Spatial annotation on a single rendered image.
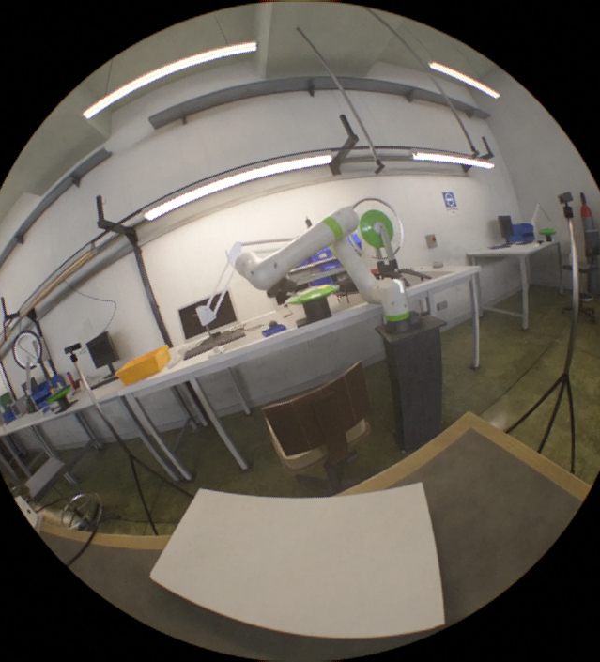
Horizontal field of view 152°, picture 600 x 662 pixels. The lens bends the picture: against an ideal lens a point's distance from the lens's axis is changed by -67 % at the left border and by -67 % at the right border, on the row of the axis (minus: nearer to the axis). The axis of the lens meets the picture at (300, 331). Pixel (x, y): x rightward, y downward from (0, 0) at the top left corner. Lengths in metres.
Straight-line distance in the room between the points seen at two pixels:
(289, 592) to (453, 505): 0.17
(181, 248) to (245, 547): 2.25
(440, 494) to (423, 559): 0.08
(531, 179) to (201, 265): 5.40
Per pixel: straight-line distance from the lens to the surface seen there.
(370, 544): 0.22
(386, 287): 1.06
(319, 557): 0.23
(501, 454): 0.31
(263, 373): 2.33
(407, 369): 1.18
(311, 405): 0.63
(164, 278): 2.35
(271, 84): 2.98
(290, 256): 0.82
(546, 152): 5.11
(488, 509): 0.27
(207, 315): 1.27
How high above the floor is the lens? 1.22
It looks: 15 degrees down
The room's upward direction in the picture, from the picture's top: 18 degrees counter-clockwise
